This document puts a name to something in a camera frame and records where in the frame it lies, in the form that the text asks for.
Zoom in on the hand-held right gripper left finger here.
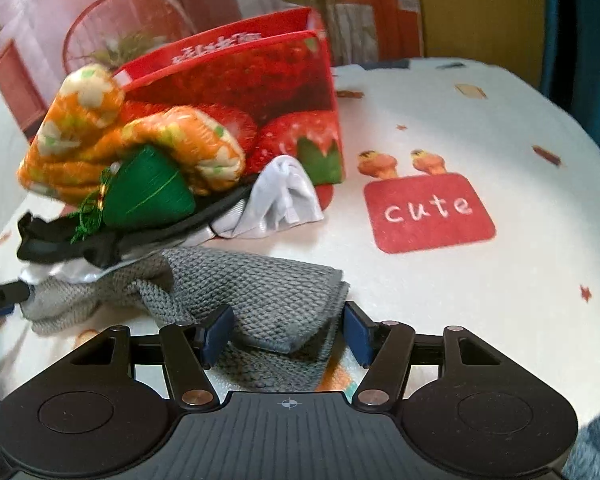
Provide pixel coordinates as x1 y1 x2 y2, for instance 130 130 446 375
70 305 235 409

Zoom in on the orange floral cloth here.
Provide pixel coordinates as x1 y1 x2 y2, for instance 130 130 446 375
16 64 247 206

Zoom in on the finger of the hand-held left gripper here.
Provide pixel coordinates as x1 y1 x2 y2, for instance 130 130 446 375
0 280 32 322

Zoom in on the grey knitted towel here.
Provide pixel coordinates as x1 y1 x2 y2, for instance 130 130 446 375
22 247 352 392

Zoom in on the red strawberry print box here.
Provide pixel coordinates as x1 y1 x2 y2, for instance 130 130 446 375
112 6 347 211

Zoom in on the black cloth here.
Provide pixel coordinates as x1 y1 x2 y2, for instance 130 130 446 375
16 185 255 269

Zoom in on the green dumpling-shaped sachet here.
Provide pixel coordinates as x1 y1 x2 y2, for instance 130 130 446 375
70 145 197 247

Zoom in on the geometric patterned mat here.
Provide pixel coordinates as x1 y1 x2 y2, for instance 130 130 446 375
330 57 468 72

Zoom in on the wall poster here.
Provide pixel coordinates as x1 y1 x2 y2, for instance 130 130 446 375
0 0 427 142

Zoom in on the dark teal cloth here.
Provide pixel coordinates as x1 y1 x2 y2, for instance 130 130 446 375
539 0 600 173

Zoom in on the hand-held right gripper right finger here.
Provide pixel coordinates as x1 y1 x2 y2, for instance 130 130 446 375
344 301 504 411

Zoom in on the yellow board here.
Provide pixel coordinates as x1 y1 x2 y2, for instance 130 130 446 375
414 0 547 92

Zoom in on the white satin cloth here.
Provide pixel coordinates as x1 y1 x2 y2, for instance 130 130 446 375
19 156 326 288

